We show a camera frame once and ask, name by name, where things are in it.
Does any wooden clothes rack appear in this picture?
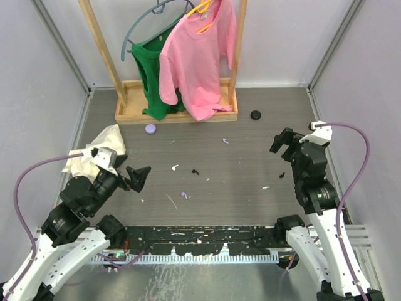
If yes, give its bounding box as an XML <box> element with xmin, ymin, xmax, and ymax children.
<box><xmin>77</xmin><ymin>0</ymin><xmax>248</xmax><ymax>125</ymax></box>

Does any yellow clothes hanger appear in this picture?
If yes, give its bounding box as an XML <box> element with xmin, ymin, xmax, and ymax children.
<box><xmin>187</xmin><ymin>1</ymin><xmax>221</xmax><ymax>38</ymax></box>

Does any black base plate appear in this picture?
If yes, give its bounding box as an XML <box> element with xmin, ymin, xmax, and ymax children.
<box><xmin>111</xmin><ymin>226</ymin><xmax>289</xmax><ymax>256</ymax></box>

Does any purple earbud case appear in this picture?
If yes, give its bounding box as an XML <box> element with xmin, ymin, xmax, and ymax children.
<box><xmin>145</xmin><ymin>124</ymin><xmax>157</xmax><ymax>134</ymax></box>

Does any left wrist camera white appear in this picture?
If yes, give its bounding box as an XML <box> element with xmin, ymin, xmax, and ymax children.
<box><xmin>91</xmin><ymin>147</ymin><xmax>117</xmax><ymax>175</ymax></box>

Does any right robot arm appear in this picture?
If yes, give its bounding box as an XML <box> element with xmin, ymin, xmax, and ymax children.
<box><xmin>270</xmin><ymin>121</ymin><xmax>384</xmax><ymax>300</ymax></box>

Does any pink t-shirt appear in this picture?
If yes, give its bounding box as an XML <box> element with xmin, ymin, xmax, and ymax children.
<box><xmin>159</xmin><ymin>1</ymin><xmax>237</xmax><ymax>121</ymax></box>

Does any green t-shirt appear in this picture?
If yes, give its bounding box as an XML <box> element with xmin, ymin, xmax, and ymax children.
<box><xmin>131</xmin><ymin>14</ymin><xmax>185</xmax><ymax>121</ymax></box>

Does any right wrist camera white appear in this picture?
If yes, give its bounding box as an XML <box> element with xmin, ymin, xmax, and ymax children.
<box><xmin>299</xmin><ymin>120</ymin><xmax>333</xmax><ymax>147</ymax></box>

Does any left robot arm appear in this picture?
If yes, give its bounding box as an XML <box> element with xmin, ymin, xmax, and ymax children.
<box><xmin>1</xmin><ymin>166</ymin><xmax>151</xmax><ymax>300</ymax></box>

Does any black earbud case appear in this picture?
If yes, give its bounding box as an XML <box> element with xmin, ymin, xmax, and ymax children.
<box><xmin>250</xmin><ymin>110</ymin><xmax>261</xmax><ymax>120</ymax></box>

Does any grey clothes hanger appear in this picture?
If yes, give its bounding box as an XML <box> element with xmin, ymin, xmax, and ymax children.
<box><xmin>120</xmin><ymin>1</ymin><xmax>195</xmax><ymax>62</ymax></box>

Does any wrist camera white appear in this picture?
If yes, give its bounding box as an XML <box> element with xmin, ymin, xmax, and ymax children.
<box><xmin>299</xmin><ymin>120</ymin><xmax>333</xmax><ymax>147</ymax></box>
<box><xmin>91</xmin><ymin>147</ymin><xmax>117</xmax><ymax>175</ymax></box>

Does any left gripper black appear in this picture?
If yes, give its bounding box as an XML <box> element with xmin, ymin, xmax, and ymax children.
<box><xmin>88</xmin><ymin>154</ymin><xmax>151</xmax><ymax>215</ymax></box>

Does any cream cloth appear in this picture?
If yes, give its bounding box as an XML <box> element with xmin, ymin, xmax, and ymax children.
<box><xmin>62</xmin><ymin>124</ymin><xmax>126</xmax><ymax>183</ymax></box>

